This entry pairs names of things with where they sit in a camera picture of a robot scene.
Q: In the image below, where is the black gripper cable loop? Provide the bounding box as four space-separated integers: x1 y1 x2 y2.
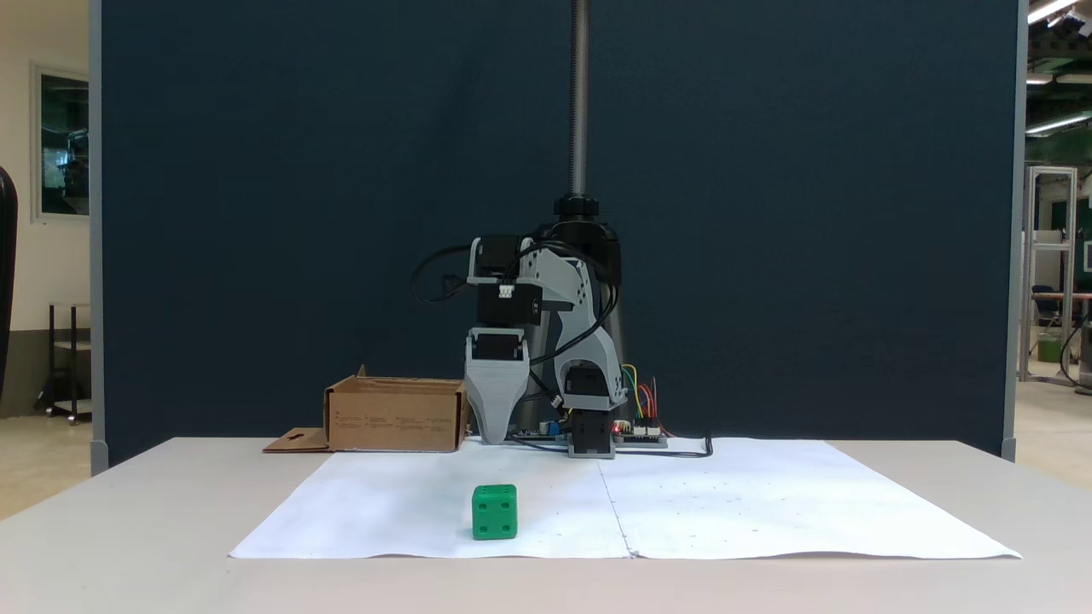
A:
410 245 479 306

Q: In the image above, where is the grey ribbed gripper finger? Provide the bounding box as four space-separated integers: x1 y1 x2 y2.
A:
467 365 530 447

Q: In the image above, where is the aluminium frame rack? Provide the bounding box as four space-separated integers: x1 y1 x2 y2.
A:
1019 165 1078 385

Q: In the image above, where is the dark blue partition panel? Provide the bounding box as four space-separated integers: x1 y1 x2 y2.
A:
90 0 1027 467

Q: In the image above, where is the circuit board with coloured wires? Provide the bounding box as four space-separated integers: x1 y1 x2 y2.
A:
614 418 669 448

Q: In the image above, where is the black power cable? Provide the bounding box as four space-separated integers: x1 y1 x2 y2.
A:
616 434 714 460

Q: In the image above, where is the black chair back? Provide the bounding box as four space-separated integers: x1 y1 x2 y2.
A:
0 165 20 403

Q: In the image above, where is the black shelf cart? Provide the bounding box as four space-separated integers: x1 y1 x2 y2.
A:
36 302 93 426

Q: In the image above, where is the green die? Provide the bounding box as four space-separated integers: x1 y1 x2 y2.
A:
471 484 519 542

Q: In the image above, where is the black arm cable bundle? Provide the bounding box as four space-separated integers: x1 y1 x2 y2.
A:
527 243 622 412

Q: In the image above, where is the framed wall window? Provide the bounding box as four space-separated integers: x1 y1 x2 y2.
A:
32 63 90 225

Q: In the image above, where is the blue circuit board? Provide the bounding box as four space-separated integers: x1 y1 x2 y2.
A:
510 418 569 443

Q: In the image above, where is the brown cardboard box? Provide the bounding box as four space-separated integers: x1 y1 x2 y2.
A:
263 365 473 454

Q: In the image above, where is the white paper sheet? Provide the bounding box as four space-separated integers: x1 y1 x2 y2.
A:
229 437 1022 561

